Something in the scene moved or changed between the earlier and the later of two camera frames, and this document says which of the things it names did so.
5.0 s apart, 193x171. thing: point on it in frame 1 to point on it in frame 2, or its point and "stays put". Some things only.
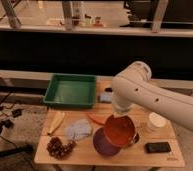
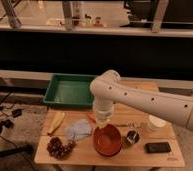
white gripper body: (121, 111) to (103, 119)
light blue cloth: (80, 128) stays put
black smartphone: (157, 147) stays put
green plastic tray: (73, 90) stays put
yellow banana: (57, 122) stays put
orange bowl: (119, 130) to (107, 140)
